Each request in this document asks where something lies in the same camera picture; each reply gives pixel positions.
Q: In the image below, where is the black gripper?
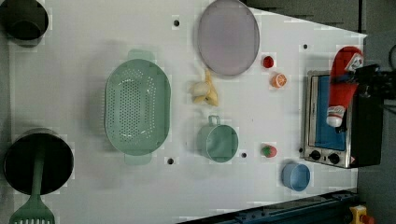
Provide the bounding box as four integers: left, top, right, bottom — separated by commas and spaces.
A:
331, 64, 396, 100

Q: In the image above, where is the red plush ketchup bottle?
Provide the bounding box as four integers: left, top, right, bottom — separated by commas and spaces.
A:
326, 47, 363, 128

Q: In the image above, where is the lilac round plate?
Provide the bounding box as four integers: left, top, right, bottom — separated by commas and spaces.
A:
197, 0, 261, 76

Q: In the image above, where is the silver toaster oven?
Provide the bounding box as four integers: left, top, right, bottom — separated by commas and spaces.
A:
303, 71, 383, 169

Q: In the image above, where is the plush orange slice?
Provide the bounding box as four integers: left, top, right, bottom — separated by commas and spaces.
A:
271, 73, 288, 89

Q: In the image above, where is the red green plush strawberry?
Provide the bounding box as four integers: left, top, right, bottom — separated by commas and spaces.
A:
262, 145, 277, 158

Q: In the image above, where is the light blue cup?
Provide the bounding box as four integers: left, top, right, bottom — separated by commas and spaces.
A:
281, 162, 310, 191

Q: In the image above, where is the yellow red emergency button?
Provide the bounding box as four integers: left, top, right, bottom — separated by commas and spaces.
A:
349, 205, 375, 224

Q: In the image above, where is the plush peeled banana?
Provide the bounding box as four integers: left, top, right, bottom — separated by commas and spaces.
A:
190, 69, 219, 106

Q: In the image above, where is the green perforated colander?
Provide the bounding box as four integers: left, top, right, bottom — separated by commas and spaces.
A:
105, 49, 171, 165

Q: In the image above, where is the large black pot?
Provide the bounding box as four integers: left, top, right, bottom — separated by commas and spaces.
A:
3, 128, 74, 195

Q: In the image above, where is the green slotted spatula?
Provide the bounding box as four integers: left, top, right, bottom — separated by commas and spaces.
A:
8, 151, 55, 224

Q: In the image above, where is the blue metal frame rail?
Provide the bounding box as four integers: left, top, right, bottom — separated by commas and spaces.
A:
178, 190, 360, 224

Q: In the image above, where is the green mug with handle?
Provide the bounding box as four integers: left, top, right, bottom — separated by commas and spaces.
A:
196, 115, 239, 163

